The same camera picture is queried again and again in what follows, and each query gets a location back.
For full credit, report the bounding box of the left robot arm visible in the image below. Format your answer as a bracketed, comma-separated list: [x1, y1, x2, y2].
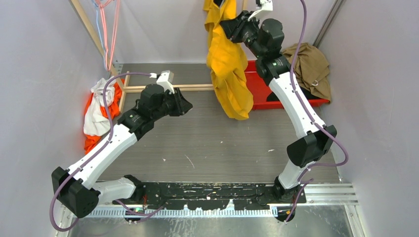
[51, 84, 193, 218]

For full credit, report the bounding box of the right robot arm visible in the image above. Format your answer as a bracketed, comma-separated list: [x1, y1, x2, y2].
[220, 10, 337, 203]

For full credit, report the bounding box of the wooden clothes rack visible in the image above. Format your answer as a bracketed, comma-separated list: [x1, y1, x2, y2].
[69, 0, 250, 114]

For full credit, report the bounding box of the aluminium rail frame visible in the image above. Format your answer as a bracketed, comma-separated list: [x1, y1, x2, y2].
[55, 182, 367, 237]

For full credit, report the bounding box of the pink wire hanger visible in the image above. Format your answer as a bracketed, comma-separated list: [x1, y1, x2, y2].
[96, 0, 121, 72]

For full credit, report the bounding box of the black garment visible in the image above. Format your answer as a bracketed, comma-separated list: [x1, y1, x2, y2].
[266, 88, 323, 102]

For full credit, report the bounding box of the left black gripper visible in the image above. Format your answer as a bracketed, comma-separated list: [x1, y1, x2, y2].
[152, 87, 192, 121]

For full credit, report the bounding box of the red plastic bin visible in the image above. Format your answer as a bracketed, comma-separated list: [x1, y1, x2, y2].
[245, 61, 330, 110]

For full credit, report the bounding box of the tan brown garment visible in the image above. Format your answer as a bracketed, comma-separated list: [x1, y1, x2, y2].
[283, 43, 332, 101]

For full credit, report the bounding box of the blue wire hanger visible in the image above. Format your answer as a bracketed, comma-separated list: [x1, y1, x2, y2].
[92, 0, 104, 49]

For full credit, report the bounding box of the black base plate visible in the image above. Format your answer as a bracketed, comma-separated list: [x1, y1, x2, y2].
[121, 182, 306, 211]

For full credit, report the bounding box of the orange cloth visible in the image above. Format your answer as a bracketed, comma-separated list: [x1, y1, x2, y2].
[84, 83, 122, 154]

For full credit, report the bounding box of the white cloth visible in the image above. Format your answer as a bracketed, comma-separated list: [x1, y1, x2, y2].
[84, 78, 115, 136]

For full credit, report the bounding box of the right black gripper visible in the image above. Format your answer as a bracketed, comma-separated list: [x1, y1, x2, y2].
[220, 10, 265, 59]

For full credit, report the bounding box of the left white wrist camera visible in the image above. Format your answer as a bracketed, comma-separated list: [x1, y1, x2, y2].
[149, 70, 175, 94]

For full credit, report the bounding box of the yellow pleated skirt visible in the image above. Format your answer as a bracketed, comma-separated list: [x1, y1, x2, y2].
[203, 0, 253, 120]

